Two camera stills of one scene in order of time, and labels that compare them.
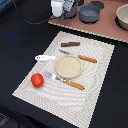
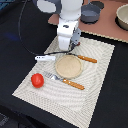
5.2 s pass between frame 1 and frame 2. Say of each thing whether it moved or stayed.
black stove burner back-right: stayed
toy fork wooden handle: stayed
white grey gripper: moved
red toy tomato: stayed
